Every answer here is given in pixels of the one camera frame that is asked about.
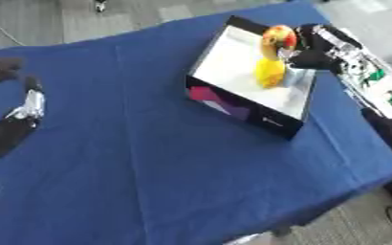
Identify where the red and yellow toy fruit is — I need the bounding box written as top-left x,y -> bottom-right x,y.
259,24 -> 300,61

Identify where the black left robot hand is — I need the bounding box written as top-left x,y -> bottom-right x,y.
0,56 -> 48,159

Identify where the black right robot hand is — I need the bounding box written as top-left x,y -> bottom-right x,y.
276,23 -> 363,71

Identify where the black box with white inside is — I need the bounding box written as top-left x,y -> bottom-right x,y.
184,14 -> 318,141

